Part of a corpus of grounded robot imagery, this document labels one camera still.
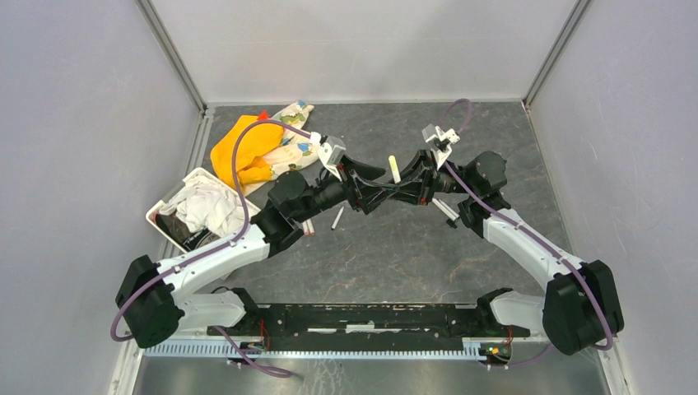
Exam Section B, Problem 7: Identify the white pen yellow tip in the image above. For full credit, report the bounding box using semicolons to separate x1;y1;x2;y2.
388;155;402;184

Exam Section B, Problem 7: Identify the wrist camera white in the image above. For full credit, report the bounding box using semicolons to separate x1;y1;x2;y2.
319;136;346;180
421;124;460;169

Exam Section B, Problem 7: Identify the white cloth in basket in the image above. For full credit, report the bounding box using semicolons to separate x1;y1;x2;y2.
157;173;245;237

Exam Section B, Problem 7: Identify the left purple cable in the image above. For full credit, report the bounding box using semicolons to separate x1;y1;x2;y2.
110;119;323;379

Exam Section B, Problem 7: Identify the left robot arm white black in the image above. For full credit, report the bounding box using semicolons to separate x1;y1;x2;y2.
110;157;406;349

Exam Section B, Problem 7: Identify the white laundry basket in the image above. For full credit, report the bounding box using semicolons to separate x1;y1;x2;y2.
146;168;244;253

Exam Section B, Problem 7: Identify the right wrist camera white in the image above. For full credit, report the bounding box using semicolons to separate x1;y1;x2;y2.
421;124;460;169

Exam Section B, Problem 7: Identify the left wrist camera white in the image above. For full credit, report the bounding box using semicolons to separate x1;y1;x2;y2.
319;136;346;180

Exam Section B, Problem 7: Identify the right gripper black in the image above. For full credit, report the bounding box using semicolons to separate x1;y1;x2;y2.
388;149;477;206

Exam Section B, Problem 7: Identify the black garment in basket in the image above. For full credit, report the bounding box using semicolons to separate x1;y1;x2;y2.
155;214;219;252

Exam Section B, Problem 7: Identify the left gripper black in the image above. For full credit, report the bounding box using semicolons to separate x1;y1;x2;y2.
294;155;400;223

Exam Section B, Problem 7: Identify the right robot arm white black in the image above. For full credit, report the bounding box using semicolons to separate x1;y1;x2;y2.
442;151;624;356

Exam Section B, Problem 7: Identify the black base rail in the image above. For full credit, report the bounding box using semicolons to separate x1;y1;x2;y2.
225;304;530;352

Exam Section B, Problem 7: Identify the yellow orange cloth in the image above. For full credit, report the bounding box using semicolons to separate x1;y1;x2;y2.
210;112;284;193

